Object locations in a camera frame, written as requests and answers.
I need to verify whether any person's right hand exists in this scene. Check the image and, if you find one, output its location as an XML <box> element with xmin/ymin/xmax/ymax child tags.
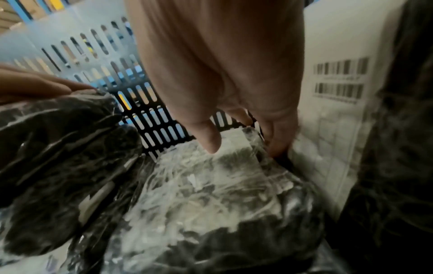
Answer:
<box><xmin>124</xmin><ymin>0</ymin><xmax>306</xmax><ymax>158</ymax></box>

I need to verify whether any person's left hand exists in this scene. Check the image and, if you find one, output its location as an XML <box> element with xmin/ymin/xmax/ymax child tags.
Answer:
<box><xmin>0</xmin><ymin>62</ymin><xmax>97</xmax><ymax>106</ymax></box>

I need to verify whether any clear bagged black garment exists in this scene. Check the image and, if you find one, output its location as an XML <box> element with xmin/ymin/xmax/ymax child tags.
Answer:
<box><xmin>69</xmin><ymin>125</ymin><xmax>342</xmax><ymax>274</ymax></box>
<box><xmin>0</xmin><ymin>89</ymin><xmax>144</xmax><ymax>259</ymax></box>

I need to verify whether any blue metal shelving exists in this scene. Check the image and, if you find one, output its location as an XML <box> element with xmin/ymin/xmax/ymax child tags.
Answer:
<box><xmin>0</xmin><ymin>0</ymin><xmax>73</xmax><ymax>31</ymax></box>

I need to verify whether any black perforated plastic crate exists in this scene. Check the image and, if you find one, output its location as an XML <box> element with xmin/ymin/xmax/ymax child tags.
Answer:
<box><xmin>0</xmin><ymin>0</ymin><xmax>265</xmax><ymax>163</ymax></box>

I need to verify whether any white barcode label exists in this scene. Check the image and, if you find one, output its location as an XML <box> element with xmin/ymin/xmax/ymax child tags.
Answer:
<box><xmin>291</xmin><ymin>0</ymin><xmax>408</xmax><ymax>221</ymax></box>

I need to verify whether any bagged black garment barcode label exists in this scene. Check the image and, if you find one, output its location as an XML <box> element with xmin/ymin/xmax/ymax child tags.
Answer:
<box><xmin>291</xmin><ymin>0</ymin><xmax>433</xmax><ymax>274</ymax></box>

